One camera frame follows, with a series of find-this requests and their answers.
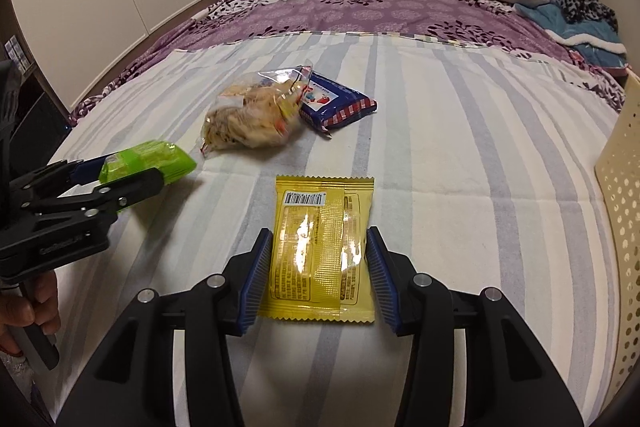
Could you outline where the blue fleece blanket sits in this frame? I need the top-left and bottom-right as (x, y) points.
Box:
(515, 2), (628, 68)

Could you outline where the purple floral bedsheet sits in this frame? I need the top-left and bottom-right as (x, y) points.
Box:
(67, 0), (628, 128)

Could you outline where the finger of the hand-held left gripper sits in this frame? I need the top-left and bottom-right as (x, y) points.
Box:
(10, 157), (108, 208)
(22, 168), (163, 234)

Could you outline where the small blue white box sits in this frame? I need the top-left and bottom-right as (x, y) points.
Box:
(4, 36), (28, 75)

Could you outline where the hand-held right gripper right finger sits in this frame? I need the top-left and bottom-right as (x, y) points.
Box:
(366, 227), (585, 427)

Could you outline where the dark bedside shelf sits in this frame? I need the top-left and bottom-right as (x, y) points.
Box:
(0, 34), (71, 172)

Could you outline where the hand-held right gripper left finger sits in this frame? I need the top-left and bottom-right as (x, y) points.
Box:
(57, 228), (275, 427)

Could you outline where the green snack packet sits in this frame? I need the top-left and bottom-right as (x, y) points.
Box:
(98, 141), (197, 210)

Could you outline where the black white patterned cloth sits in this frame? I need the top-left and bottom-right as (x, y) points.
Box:
(550, 0), (618, 32)

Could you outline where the striped blanket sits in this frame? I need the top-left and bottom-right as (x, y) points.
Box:
(30, 32), (631, 427)

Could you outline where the yellow snack packet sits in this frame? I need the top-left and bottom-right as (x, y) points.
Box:
(260, 175), (376, 324)

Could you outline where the clear bag of crackers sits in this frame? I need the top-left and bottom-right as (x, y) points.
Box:
(199, 66), (313, 158)

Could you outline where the dark blue snack packet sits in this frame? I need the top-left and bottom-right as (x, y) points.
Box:
(295, 72), (377, 140)

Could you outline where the cream perforated plastic basket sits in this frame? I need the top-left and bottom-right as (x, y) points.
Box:
(594, 74), (640, 427)

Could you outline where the person's left hand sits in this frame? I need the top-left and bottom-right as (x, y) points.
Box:
(0, 271), (62, 354)

